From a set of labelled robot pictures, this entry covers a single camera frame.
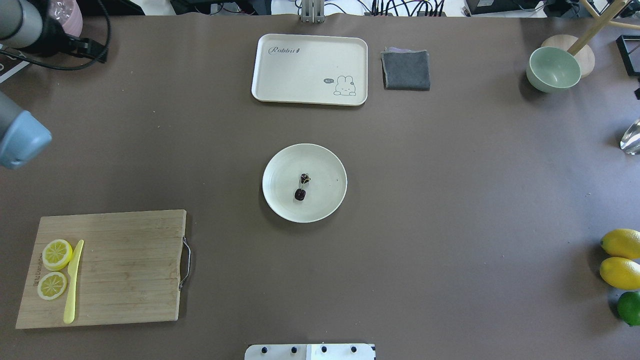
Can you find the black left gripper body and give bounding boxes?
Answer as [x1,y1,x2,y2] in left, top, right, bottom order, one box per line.
[30,0,77,57]

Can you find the cream round plate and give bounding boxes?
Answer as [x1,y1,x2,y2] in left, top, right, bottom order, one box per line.
[262,143,348,224]

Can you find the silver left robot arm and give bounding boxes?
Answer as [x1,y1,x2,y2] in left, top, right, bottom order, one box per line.
[0,0,113,170]

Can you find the cream rabbit tray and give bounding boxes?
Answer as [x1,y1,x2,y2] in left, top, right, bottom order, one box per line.
[251,33,368,107]

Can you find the pink bowl with ice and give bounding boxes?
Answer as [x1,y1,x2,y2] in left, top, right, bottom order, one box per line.
[48,0,83,37]

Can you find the bamboo cutting board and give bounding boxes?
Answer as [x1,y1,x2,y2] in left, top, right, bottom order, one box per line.
[15,209,188,330]

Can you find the yellow plastic knife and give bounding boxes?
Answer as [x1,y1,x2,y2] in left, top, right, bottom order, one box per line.
[62,239,85,325]

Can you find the grey folded cloth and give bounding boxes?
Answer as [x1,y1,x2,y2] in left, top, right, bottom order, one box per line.
[381,47,432,91]

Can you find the white pillar with base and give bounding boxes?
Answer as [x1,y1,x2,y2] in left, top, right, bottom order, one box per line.
[244,342,377,360]

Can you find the mint green bowl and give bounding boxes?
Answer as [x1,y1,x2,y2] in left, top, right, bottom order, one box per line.
[525,47,582,94]

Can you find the wooden cup tree stand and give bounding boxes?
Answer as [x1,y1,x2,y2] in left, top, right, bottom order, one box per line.
[541,0,639,79]

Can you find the steel scoop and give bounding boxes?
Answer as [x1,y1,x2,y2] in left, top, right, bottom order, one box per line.
[619,118,640,156]

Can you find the yellow lemon outer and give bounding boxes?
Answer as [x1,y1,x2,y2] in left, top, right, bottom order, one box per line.
[599,228,640,260]

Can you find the yellow lemon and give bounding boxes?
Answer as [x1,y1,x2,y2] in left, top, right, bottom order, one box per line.
[599,257,640,291]
[599,228,640,260]

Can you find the yellow lemon middle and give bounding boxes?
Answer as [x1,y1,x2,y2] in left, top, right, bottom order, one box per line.
[599,257,640,291]

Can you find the green lime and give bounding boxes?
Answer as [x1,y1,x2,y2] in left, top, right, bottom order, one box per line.
[616,291,640,327]

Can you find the lemon slice near handle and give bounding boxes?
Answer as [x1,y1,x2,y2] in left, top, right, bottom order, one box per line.
[41,239,73,272]

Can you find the aluminium frame post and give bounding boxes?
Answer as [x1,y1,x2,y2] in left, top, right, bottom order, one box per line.
[299,0,325,24]

